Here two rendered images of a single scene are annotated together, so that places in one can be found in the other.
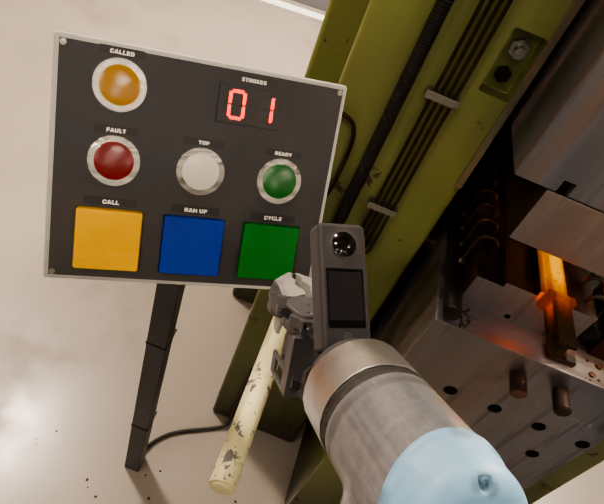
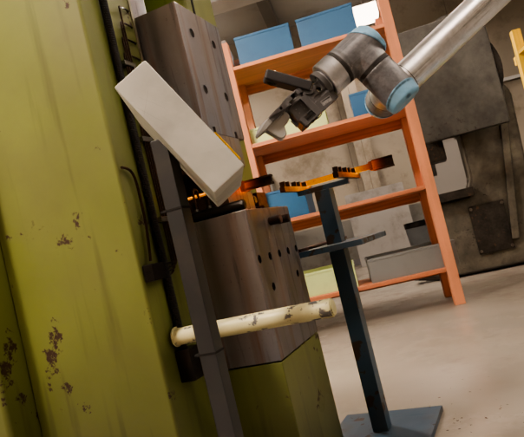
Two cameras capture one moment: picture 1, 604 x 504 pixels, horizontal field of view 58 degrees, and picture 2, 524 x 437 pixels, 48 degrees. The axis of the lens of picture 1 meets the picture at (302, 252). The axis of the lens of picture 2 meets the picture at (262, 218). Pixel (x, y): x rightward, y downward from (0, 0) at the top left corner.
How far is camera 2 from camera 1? 1.48 m
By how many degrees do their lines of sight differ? 75
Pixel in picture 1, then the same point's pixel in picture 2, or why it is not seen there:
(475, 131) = not seen: hidden behind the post
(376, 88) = (126, 149)
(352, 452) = (352, 46)
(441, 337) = (251, 219)
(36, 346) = not seen: outside the picture
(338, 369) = (325, 60)
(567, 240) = not seen: hidden behind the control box
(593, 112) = (201, 94)
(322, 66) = not seen: outside the picture
